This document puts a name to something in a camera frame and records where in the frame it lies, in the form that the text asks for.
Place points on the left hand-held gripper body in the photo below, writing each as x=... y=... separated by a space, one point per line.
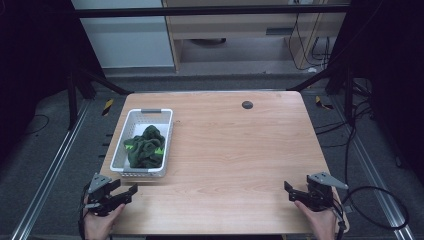
x=100 y=200

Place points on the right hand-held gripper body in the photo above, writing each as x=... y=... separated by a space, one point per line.
x=320 y=196

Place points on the person's left hand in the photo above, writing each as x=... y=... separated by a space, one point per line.
x=100 y=226

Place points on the person's right hand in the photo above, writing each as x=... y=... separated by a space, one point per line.
x=320 y=223

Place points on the dark green cloth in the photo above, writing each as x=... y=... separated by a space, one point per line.
x=145 y=150

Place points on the white plastic basket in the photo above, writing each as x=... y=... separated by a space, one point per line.
x=133 y=123

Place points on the yellow black striped tape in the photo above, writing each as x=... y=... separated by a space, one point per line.
x=107 y=106
x=321 y=103

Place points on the black metal stand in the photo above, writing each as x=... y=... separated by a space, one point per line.
x=348 y=96
x=71 y=100

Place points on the white cabinet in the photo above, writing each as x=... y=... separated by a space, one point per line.
x=126 y=40

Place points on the black curtain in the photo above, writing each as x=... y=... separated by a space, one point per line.
x=393 y=66
x=30 y=66

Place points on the aluminium floor rail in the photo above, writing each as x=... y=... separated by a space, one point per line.
x=50 y=170
x=373 y=173

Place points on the black horizontal frame bar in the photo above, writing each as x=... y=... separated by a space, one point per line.
x=200 y=11

